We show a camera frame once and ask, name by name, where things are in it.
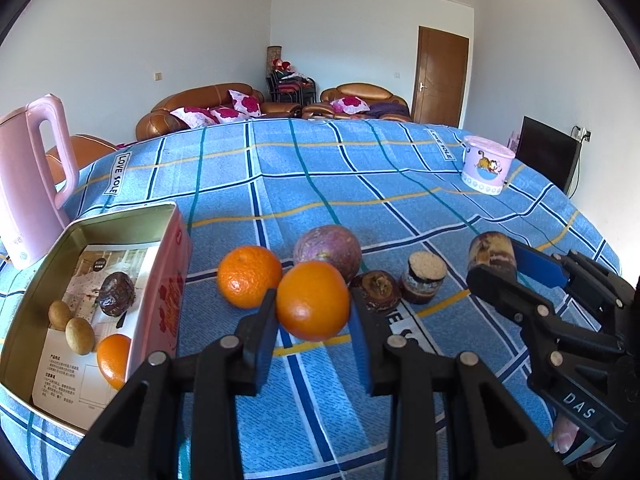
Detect brown longan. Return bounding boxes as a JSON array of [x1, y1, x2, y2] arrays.
[[65, 316, 96, 354], [48, 300, 73, 332]]

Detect small orange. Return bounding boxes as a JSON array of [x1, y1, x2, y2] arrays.
[[276, 261, 350, 341], [96, 333, 133, 391]]

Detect brown leather armchair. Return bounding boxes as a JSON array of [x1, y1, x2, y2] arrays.
[[302, 82, 412, 123]]

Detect dark wrinkled passion fruit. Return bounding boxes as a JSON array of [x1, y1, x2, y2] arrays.
[[97, 271, 137, 317]]

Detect black television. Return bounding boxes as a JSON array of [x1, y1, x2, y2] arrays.
[[515, 116, 581, 193]]

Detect pink electric kettle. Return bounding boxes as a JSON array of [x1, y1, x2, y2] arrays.
[[0, 93, 80, 271]]

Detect person's right hand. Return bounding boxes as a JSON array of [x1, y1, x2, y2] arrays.
[[552, 417, 616, 466]]

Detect purple blanket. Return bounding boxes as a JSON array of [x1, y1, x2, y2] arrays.
[[367, 101, 408, 117]]

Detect white red flowered pillow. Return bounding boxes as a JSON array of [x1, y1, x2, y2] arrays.
[[228, 89, 263, 116], [331, 95, 370, 116], [170, 106, 218, 131], [210, 105, 251, 123]]

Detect blue checked tablecloth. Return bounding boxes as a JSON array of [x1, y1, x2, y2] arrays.
[[0, 119, 623, 480]]

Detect pink metal tin box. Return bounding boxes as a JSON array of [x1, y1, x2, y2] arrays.
[[0, 202, 193, 433]]

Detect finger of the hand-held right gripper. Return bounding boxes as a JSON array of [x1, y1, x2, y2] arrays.
[[511, 241, 638, 333], [467, 263, 626, 386]]

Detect pink cartoon cup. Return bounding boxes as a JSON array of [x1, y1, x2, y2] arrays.
[[460, 135, 516, 196]]

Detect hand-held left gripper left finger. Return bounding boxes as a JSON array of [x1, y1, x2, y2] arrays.
[[55, 288, 279, 480]]

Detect small dark jar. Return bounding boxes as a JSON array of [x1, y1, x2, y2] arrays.
[[400, 252, 447, 305]]

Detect stacked dark chairs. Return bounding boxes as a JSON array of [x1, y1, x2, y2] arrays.
[[265, 70, 317, 106]]

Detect brown wooden door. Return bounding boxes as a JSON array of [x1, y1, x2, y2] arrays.
[[411, 26, 470, 127]]

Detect purple passion fruit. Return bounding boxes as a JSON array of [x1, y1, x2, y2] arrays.
[[293, 225, 362, 283]]

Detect printed paper leaflet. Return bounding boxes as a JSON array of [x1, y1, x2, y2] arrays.
[[32, 244, 161, 411]]

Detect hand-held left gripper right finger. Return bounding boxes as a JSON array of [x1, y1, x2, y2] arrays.
[[349, 287, 573, 480]]

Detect brown leather sofa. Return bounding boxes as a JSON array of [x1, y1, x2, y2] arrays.
[[136, 82, 306, 142]]

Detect brown dried mangosteen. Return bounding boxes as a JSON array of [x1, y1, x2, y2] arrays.
[[352, 270, 402, 316]]

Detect large orange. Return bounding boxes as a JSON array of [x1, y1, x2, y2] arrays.
[[217, 245, 283, 309]]

